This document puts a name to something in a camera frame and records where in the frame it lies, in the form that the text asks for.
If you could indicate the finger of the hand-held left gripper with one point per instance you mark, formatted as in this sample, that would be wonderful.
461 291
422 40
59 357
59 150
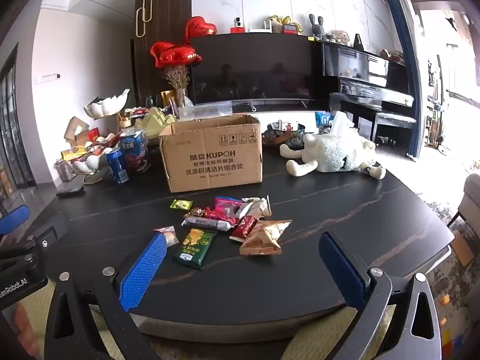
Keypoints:
37 247
13 219

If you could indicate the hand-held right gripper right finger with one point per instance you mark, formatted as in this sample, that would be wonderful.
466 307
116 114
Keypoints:
341 270

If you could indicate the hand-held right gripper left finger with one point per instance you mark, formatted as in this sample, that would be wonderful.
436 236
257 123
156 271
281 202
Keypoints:
144 270

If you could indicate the red foil candy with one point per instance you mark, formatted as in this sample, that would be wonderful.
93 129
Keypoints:
197 212

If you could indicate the brown cardboard box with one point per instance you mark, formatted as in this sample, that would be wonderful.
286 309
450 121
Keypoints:
213 153

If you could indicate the small clear candy packet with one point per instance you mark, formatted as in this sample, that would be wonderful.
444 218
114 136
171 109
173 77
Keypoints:
170 236

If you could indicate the green snack packet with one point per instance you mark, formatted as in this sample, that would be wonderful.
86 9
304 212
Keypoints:
195 249

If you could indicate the black remote control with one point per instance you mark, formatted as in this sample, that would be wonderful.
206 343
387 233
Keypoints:
71 191

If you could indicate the small bright green candy packet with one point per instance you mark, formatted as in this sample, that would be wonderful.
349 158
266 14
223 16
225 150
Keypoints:
180 204

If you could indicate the dark long wafer packet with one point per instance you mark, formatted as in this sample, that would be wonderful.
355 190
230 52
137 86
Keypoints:
206 224

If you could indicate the tan triangular snack packet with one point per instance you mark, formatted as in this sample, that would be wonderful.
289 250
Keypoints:
262 240

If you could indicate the pink and red snack packet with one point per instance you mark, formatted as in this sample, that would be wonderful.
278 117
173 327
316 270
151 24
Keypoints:
223 210

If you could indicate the black framed glass door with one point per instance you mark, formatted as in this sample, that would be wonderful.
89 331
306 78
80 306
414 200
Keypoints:
11 120

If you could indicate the blue drink can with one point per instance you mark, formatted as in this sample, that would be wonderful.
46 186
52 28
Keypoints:
118 165

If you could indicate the brown paper box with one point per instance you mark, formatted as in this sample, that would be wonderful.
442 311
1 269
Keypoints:
75 127

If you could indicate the white printed wafer packet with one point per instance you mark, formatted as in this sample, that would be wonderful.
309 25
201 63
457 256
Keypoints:
247 208

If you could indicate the red box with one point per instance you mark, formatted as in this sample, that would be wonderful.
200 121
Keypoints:
90 135

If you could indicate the white plush sheep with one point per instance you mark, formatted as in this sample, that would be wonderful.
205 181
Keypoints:
330 152

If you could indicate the blue and red snack bag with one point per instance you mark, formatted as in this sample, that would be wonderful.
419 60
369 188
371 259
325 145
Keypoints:
135 150

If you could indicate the flat cardboard piece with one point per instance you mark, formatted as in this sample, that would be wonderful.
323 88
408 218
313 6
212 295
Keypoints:
463 247

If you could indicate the white leaf tiered tray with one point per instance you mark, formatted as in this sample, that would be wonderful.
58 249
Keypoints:
105 105

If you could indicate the grey chair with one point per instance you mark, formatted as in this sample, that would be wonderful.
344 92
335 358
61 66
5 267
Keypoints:
470 198

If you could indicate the white tissue pack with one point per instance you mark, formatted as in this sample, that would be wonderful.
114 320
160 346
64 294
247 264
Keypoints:
341 122

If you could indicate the pale yellow gift box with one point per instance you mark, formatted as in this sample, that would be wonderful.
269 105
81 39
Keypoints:
153 122

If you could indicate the dark patterned basket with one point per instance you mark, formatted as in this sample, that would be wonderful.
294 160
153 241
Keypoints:
277 135

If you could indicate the blue snack packet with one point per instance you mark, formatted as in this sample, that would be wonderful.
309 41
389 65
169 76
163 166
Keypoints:
323 119

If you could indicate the black piano bench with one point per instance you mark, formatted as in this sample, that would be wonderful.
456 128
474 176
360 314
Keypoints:
395 117

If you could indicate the clear plastic box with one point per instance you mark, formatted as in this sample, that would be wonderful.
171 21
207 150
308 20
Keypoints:
206 110

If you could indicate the dried flowers in glass vase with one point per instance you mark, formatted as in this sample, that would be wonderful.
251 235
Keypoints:
176 77

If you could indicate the blue curtain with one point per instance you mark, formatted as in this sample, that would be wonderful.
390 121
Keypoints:
407 82

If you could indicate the black upright piano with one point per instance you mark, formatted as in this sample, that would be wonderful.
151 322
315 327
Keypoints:
360 67

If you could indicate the red heart foil balloon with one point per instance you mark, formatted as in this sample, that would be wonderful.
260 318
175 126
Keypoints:
183 56
161 52
200 28

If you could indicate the black flat television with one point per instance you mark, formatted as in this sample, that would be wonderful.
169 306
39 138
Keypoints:
255 67

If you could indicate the dark metronome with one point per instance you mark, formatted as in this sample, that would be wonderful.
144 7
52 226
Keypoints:
358 43

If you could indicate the small plush doll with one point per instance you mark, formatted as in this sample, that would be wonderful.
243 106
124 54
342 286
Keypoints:
342 37

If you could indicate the grey rabbit figure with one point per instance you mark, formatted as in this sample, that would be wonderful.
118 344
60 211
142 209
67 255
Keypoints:
317 28

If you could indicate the small digital clock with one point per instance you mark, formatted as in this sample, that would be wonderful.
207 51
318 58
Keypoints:
288 28

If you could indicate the yellow plush horse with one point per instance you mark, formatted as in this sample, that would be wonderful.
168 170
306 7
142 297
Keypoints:
277 24

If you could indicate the white router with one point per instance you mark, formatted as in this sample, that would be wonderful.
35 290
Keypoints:
258 30

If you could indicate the white wall socket strip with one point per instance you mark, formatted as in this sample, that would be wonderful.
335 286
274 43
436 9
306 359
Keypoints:
47 77

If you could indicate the white security camera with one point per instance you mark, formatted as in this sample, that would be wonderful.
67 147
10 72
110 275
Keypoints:
236 25

